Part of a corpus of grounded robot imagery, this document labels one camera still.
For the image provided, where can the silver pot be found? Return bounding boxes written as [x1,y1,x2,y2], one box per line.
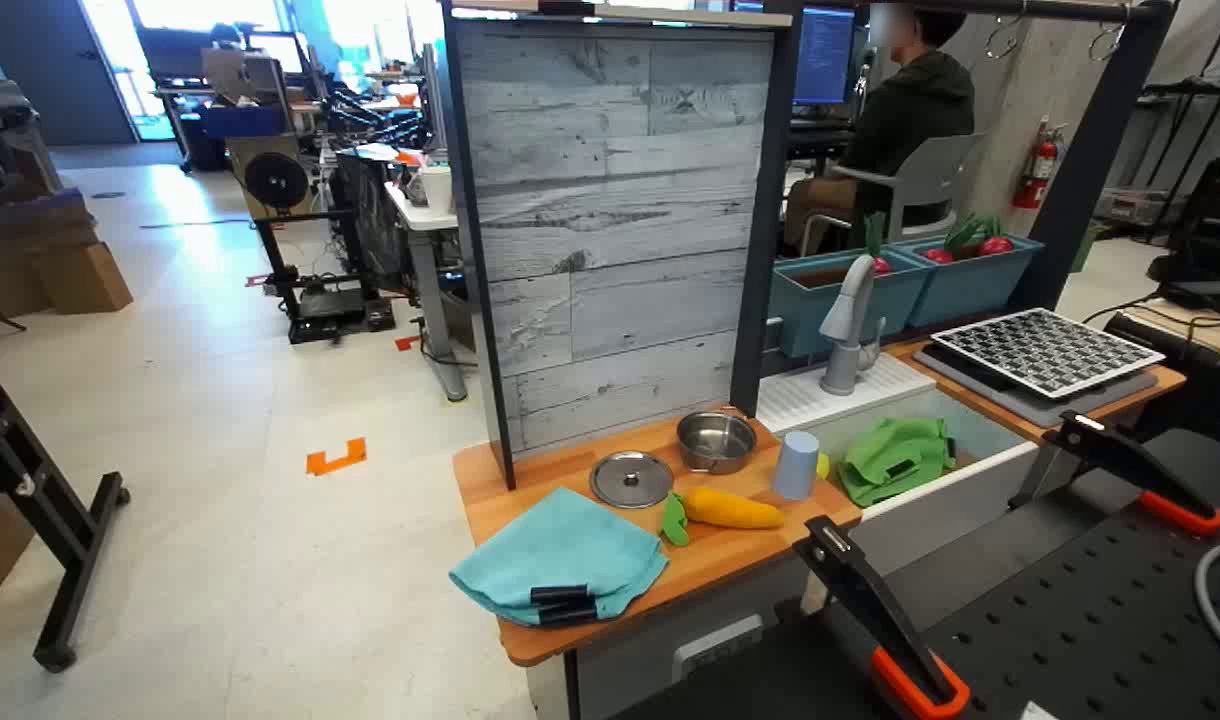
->
[674,404,762,475]

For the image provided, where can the grey wooden backboard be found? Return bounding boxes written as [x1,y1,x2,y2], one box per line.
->
[439,3,803,493]

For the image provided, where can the teal cloth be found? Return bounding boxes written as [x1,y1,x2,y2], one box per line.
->
[444,484,674,631]

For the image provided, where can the teal planter box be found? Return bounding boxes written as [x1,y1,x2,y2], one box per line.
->
[885,238,1048,335]
[768,245,937,365]

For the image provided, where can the white background table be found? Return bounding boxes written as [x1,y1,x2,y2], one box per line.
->
[379,173,480,410]

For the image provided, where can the light blue plastic cup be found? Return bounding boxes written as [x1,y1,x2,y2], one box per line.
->
[768,427,824,503]

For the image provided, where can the grey toy faucet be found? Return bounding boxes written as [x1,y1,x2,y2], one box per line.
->
[816,251,891,402]

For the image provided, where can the black clip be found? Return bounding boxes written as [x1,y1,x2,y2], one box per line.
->
[530,581,601,628]

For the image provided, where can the red toy radish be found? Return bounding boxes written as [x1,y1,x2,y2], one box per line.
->
[860,212,898,282]
[925,212,1020,267]

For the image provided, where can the green cloth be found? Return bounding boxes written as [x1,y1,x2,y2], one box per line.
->
[834,414,959,511]

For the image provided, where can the grey chair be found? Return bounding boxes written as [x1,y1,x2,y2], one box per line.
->
[801,129,985,258]

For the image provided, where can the white toy sink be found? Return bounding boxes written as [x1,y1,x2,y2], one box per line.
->
[753,351,1046,575]

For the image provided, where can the black disc machine on stand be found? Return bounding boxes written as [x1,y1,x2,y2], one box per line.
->
[225,129,400,348]

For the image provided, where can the blue computer monitor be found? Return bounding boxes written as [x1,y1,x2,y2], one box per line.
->
[788,3,865,111]

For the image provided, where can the seated person dark jacket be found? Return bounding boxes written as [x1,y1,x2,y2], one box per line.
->
[781,3,981,258]

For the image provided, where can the black white checkered tray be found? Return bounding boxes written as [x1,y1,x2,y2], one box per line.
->
[925,305,1169,404]

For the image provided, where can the red fire extinguisher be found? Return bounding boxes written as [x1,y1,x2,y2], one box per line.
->
[1008,115,1065,217]

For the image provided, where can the black perforated board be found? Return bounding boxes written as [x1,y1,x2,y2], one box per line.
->
[604,423,1220,720]

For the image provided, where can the stacked cardboard boxes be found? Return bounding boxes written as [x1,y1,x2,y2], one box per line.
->
[0,185,136,319]

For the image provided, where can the black metal stand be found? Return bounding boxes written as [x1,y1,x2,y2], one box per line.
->
[0,335,136,676]

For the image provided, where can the black background equipment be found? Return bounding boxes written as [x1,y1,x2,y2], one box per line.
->
[1144,158,1220,305]

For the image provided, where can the black clamp orange handle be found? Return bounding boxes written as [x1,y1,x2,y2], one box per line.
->
[1008,414,1220,539]
[788,511,976,720]

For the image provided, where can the black frame post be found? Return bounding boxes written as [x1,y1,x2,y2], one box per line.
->
[1005,0,1182,311]

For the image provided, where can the grey cable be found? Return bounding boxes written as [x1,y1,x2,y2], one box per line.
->
[1189,538,1220,641]

